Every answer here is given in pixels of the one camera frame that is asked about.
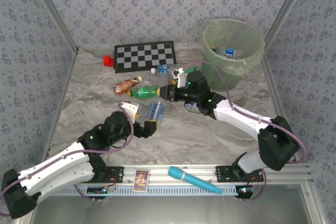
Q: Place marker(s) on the green bottle yellow cap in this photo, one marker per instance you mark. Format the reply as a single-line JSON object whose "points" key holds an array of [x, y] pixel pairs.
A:
{"points": [[191, 70], [214, 48]]}

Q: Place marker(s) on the crushed clear blue label bottle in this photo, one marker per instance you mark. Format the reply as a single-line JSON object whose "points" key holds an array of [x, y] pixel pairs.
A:
{"points": [[156, 111]]}

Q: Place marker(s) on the clear bottle blue cap label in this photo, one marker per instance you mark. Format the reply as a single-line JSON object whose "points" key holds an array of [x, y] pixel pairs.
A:
{"points": [[192, 106]]}

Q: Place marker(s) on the large green plastic bottle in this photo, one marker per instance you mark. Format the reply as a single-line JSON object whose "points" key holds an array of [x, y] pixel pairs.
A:
{"points": [[144, 92]]}

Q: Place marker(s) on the brown plastic bottle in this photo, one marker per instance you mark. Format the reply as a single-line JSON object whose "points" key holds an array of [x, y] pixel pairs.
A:
{"points": [[124, 85]]}

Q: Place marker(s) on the clear pepsi label bottle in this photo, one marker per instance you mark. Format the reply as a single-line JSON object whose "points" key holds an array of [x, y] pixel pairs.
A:
{"points": [[230, 51]]}

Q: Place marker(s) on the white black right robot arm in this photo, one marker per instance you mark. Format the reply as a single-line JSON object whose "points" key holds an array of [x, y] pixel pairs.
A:
{"points": [[236, 119]]}

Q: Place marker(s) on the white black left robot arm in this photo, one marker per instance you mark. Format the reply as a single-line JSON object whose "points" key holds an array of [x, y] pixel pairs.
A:
{"points": [[52, 171]]}

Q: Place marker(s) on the green waste bin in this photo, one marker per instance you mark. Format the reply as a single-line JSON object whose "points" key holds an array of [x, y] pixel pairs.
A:
{"points": [[216, 85]]}

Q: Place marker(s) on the translucent green bin liner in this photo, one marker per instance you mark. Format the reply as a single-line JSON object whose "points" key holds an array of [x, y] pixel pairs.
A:
{"points": [[236, 32]]}

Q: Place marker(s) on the black grey checkerboard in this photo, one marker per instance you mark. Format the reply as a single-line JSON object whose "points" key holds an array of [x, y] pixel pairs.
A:
{"points": [[144, 56]]}

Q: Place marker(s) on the small printed card box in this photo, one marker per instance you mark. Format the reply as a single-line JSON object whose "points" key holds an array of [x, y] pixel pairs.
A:
{"points": [[141, 180]]}

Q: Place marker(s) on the teal toy microphone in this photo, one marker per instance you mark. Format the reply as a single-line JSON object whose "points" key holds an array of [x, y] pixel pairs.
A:
{"points": [[178, 174]]}

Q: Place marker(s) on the red plastic block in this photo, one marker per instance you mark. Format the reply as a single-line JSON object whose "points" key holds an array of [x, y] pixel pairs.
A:
{"points": [[107, 61]]}

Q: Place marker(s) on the small circuit board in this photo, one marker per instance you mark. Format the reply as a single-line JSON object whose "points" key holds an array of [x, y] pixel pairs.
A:
{"points": [[244, 191], [97, 190]]}

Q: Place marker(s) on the grey metal sheet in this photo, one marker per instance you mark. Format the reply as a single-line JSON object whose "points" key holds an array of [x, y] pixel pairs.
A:
{"points": [[170, 211]]}

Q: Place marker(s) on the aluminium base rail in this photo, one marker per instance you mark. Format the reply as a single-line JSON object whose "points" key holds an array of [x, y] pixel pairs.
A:
{"points": [[162, 179]]}

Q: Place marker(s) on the aluminium frame rail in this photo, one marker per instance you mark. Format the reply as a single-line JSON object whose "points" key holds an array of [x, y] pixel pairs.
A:
{"points": [[62, 103], [275, 90]]}

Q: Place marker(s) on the aluminium frame post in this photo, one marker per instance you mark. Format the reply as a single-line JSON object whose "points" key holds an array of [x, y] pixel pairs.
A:
{"points": [[287, 6], [54, 14]]}

